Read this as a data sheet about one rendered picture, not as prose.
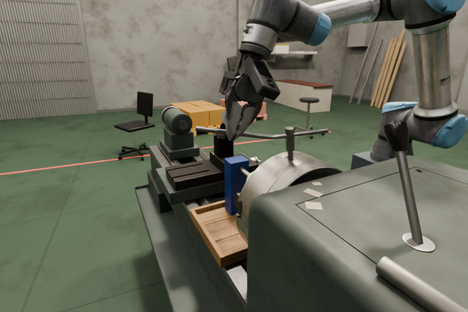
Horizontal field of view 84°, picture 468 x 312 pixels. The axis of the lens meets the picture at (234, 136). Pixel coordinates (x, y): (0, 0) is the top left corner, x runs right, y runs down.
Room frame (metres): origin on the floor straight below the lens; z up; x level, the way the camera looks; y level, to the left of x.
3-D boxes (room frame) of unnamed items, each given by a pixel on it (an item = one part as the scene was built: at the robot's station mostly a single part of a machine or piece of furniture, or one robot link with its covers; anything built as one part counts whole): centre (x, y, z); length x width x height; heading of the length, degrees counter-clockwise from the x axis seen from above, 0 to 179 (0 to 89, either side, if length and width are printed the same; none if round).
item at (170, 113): (1.71, 0.38, 1.01); 0.30 x 0.20 x 0.29; 27
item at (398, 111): (0.97, -0.63, 1.27); 0.13 x 0.12 x 0.14; 20
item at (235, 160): (0.95, -0.01, 1.00); 0.08 x 0.06 x 0.23; 117
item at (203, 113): (5.59, 0.79, 0.24); 1.34 x 0.97 x 0.47; 25
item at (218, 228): (0.87, -0.05, 0.89); 0.36 x 0.30 x 0.04; 117
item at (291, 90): (8.13, -2.06, 0.36); 2.06 x 0.66 x 0.73; 22
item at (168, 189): (1.26, 0.11, 0.90); 0.53 x 0.30 x 0.06; 117
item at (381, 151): (0.98, -0.63, 1.15); 0.15 x 0.15 x 0.10
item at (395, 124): (0.37, -0.24, 1.38); 0.04 x 0.03 x 0.05; 27
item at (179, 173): (1.21, 0.11, 0.95); 0.43 x 0.18 x 0.04; 117
